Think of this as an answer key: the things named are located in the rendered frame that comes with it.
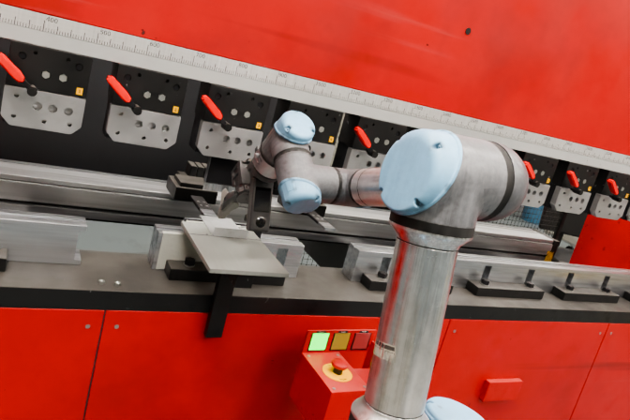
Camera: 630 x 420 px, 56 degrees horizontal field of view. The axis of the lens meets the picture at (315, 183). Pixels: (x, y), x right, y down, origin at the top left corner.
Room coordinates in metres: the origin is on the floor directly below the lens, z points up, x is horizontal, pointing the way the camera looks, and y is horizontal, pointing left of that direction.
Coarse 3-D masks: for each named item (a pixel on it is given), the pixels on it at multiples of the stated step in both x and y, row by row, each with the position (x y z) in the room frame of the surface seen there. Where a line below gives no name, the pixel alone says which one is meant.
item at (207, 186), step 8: (208, 160) 1.38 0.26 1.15; (216, 160) 1.37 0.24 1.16; (224, 160) 1.38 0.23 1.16; (232, 160) 1.39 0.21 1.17; (208, 168) 1.37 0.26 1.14; (216, 168) 1.38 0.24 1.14; (224, 168) 1.39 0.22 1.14; (232, 168) 1.40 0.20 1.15; (208, 176) 1.37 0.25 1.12; (216, 176) 1.38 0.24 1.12; (224, 176) 1.39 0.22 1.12; (208, 184) 1.38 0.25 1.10; (216, 184) 1.39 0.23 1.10; (224, 184) 1.39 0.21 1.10
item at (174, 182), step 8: (168, 176) 1.62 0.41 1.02; (176, 176) 1.59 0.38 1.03; (184, 176) 1.61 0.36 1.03; (192, 176) 1.63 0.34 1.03; (168, 184) 1.61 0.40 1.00; (176, 184) 1.56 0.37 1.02; (184, 184) 1.55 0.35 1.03; (192, 184) 1.56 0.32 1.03; (200, 184) 1.58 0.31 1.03; (176, 192) 1.53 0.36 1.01; (184, 192) 1.54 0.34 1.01; (192, 192) 1.55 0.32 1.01; (200, 192) 1.56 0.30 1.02; (208, 192) 1.58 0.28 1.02; (216, 192) 1.59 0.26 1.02; (184, 200) 1.55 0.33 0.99; (192, 200) 1.53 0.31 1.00; (200, 200) 1.53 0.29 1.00; (208, 200) 1.58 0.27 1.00; (216, 200) 1.59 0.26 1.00; (200, 208) 1.46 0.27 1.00; (208, 208) 1.48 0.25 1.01; (208, 216) 1.43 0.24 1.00; (216, 216) 1.44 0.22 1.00
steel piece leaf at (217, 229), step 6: (204, 222) 1.37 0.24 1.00; (210, 222) 1.38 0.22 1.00; (216, 222) 1.39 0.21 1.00; (222, 222) 1.41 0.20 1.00; (210, 228) 1.34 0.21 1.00; (216, 228) 1.30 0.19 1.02; (222, 228) 1.31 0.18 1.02; (228, 228) 1.32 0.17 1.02; (234, 228) 1.39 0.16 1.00; (216, 234) 1.30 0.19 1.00; (222, 234) 1.31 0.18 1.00; (228, 234) 1.32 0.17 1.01; (234, 234) 1.33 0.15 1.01; (240, 234) 1.33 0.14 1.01; (246, 234) 1.34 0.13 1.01
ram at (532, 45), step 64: (0, 0) 1.11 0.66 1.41; (64, 0) 1.16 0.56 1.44; (128, 0) 1.22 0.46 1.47; (192, 0) 1.28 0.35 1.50; (256, 0) 1.35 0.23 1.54; (320, 0) 1.42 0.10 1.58; (384, 0) 1.50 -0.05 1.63; (448, 0) 1.59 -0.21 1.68; (512, 0) 1.69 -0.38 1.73; (576, 0) 1.80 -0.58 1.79; (128, 64) 1.23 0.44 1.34; (256, 64) 1.36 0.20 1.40; (320, 64) 1.44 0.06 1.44; (384, 64) 1.52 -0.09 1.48; (448, 64) 1.62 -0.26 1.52; (512, 64) 1.72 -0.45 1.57; (576, 64) 1.84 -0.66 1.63; (448, 128) 1.65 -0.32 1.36; (576, 128) 1.89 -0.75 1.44
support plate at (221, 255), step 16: (192, 224) 1.34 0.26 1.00; (192, 240) 1.24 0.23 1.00; (208, 240) 1.26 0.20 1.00; (224, 240) 1.29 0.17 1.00; (240, 240) 1.32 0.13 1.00; (256, 240) 1.35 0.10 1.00; (208, 256) 1.17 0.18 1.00; (224, 256) 1.20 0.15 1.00; (240, 256) 1.22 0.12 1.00; (256, 256) 1.25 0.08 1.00; (272, 256) 1.27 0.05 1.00; (224, 272) 1.13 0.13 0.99; (240, 272) 1.14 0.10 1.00; (256, 272) 1.16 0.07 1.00; (272, 272) 1.18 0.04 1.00
